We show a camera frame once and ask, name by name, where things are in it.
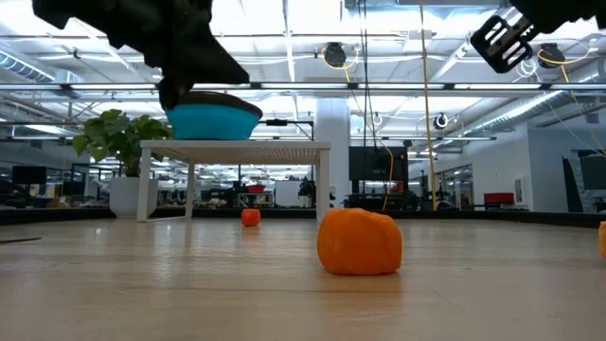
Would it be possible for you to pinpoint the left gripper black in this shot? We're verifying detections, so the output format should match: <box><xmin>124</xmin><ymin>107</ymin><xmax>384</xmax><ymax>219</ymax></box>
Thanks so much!
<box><xmin>108</xmin><ymin>0</ymin><xmax>251</xmax><ymax>111</ymax></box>

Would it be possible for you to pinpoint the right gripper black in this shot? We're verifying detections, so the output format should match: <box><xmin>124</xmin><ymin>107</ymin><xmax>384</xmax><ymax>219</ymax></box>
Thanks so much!
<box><xmin>471</xmin><ymin>0</ymin><xmax>569</xmax><ymax>75</ymax></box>

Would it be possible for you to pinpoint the blue collapsible bowl grey rim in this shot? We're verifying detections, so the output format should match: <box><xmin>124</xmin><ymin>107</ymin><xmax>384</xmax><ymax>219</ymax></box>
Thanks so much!
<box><xmin>165</xmin><ymin>90</ymin><xmax>264</xmax><ymax>141</ymax></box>

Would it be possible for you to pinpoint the small orange round fruit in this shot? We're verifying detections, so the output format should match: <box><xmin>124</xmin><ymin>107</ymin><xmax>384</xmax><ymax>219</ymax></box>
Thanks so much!
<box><xmin>241</xmin><ymin>207</ymin><xmax>262</xmax><ymax>228</ymax></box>

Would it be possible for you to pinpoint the orange blocky plush fruit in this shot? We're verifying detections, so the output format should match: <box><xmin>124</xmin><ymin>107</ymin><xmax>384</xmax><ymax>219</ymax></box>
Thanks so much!
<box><xmin>316</xmin><ymin>207</ymin><xmax>403</xmax><ymax>277</ymax></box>

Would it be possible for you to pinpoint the white perforated shelf riser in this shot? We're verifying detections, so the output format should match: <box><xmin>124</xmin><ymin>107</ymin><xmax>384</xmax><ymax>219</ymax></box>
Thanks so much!
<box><xmin>136</xmin><ymin>139</ymin><xmax>332</xmax><ymax>224</ymax></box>

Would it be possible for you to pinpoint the green potted plant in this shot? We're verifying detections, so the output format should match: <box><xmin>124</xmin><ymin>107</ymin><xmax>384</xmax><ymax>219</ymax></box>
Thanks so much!
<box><xmin>72</xmin><ymin>108</ymin><xmax>177</xmax><ymax>219</ymax></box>

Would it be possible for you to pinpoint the distant small dark plant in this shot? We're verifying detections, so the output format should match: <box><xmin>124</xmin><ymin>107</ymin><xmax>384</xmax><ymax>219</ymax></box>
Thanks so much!
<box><xmin>296</xmin><ymin>177</ymin><xmax>317</xmax><ymax>203</ymax></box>

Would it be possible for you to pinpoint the red box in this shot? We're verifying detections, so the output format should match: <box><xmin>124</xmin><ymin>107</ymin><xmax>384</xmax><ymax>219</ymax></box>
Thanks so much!
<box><xmin>483</xmin><ymin>191</ymin><xmax>516</xmax><ymax>206</ymax></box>

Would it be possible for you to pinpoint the distant black desk monitor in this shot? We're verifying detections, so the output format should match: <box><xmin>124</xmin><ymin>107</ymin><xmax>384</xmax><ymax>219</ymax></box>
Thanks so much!
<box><xmin>11</xmin><ymin>165</ymin><xmax>47</xmax><ymax>186</ymax></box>

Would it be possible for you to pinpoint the black ceiling cable reel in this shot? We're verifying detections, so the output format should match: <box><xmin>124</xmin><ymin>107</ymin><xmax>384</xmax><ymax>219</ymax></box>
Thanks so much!
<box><xmin>538</xmin><ymin>42</ymin><xmax>567</xmax><ymax>70</ymax></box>
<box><xmin>323</xmin><ymin>41</ymin><xmax>348</xmax><ymax>69</ymax></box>

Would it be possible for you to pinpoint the distant black rig frame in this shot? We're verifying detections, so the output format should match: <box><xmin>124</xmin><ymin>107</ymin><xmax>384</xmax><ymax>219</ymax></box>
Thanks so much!
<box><xmin>238</xmin><ymin>117</ymin><xmax>315</xmax><ymax>190</ymax></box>

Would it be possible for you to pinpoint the yellow hanging cable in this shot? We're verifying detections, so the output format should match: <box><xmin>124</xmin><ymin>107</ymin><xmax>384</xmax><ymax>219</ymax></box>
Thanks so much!
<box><xmin>419</xmin><ymin>0</ymin><xmax>439</xmax><ymax>212</ymax></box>

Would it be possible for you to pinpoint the black hanging cable with coil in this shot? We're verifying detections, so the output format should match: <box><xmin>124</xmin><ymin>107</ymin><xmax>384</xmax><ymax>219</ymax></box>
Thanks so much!
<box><xmin>357</xmin><ymin>0</ymin><xmax>380</xmax><ymax>153</ymax></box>

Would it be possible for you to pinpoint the black wall monitor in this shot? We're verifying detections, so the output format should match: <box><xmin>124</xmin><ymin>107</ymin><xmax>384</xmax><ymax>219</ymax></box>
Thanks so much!
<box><xmin>348</xmin><ymin>145</ymin><xmax>409</xmax><ymax>195</ymax></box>

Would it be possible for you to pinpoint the black aluminium table frame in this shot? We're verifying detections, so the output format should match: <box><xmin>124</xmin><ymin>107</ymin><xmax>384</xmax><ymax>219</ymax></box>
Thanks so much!
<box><xmin>0</xmin><ymin>206</ymin><xmax>606</xmax><ymax>228</ymax></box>

